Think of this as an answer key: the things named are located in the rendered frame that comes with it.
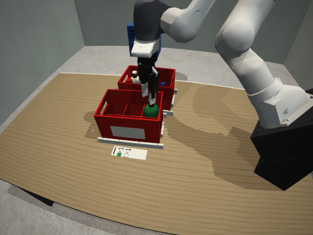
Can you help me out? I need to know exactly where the green bottle with pale green label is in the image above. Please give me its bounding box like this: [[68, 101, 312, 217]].
[[144, 99, 159, 118]]

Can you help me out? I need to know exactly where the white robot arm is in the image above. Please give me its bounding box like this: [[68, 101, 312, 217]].
[[131, 0, 313, 129]]

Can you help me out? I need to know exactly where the white paper strip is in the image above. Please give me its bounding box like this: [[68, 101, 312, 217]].
[[111, 146, 147, 160]]

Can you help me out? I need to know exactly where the white bottle with grey label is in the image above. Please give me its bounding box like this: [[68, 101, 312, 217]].
[[131, 71, 141, 84]]

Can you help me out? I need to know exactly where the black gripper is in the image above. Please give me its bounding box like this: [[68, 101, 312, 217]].
[[137, 51, 160, 105]]

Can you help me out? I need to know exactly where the dark red crate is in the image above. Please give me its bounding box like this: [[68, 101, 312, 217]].
[[94, 89, 163, 143], [117, 65, 176, 111]]

